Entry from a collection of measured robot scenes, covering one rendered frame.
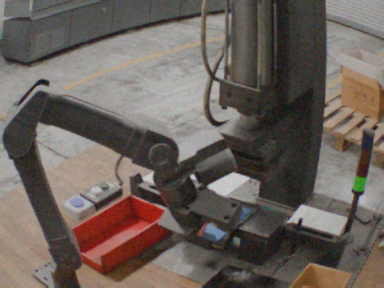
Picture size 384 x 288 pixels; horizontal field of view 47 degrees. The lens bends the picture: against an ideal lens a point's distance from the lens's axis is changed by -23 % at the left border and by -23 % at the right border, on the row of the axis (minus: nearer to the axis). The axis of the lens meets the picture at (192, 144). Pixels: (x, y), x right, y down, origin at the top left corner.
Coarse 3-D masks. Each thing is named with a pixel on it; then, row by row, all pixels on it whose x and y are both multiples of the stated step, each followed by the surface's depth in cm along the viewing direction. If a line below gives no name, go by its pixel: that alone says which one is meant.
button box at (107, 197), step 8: (96, 184) 131; (112, 184) 132; (120, 184) 135; (80, 192) 127; (88, 192) 127; (104, 192) 128; (112, 192) 128; (120, 192) 131; (88, 200) 125; (96, 200) 124; (104, 200) 126; (112, 200) 129; (96, 208) 124; (104, 208) 126
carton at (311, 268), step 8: (312, 264) 94; (304, 272) 93; (312, 272) 95; (320, 272) 94; (328, 272) 92; (336, 272) 91; (344, 272) 90; (296, 280) 90; (304, 280) 97; (312, 280) 96; (320, 280) 94; (328, 280) 93; (336, 280) 92; (344, 280) 90
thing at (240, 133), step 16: (240, 112) 101; (272, 112) 114; (288, 112) 111; (208, 128) 112; (224, 128) 102; (240, 128) 102; (256, 128) 102; (272, 128) 103; (240, 144) 98; (256, 144) 99; (272, 144) 103; (240, 160) 101; (256, 160) 99; (272, 160) 100; (288, 160) 106; (256, 176) 100; (272, 176) 101
